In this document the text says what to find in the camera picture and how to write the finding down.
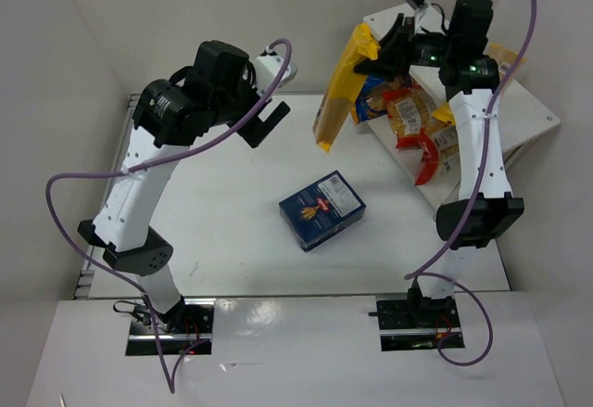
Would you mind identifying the yellow spaghetti bag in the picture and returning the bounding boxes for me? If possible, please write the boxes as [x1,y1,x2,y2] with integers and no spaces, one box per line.
[432,43,518,126]
[312,23,380,153]

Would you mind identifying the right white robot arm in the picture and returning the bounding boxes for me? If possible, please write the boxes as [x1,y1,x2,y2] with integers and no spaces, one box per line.
[355,0,524,328]

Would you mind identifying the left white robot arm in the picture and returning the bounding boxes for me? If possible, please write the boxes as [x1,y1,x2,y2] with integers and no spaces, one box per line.
[78,40,297,331]

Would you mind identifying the blue pasta bag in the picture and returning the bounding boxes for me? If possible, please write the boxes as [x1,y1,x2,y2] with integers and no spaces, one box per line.
[350,74,412,124]

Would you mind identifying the red pasta bag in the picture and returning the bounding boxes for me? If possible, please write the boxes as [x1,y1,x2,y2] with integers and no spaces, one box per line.
[415,119,460,186]
[382,85,436,150]

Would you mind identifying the white two-tier shelf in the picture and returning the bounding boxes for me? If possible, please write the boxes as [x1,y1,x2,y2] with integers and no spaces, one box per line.
[362,4,560,212]

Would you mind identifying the yellow spaghetti bag on shelf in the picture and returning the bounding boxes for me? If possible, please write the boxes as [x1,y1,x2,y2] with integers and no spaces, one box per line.
[432,43,518,126]

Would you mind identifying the blue Barilla pasta box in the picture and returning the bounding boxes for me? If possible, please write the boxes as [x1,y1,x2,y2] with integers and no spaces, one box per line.
[279,171,367,252]

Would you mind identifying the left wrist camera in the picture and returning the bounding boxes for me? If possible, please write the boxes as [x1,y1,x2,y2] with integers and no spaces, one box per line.
[252,55,297,96]

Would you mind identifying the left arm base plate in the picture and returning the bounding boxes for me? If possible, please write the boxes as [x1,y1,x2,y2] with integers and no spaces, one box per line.
[112,299,215,357]

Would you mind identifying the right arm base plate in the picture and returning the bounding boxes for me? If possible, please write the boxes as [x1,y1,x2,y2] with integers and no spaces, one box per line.
[368,296,465,352]

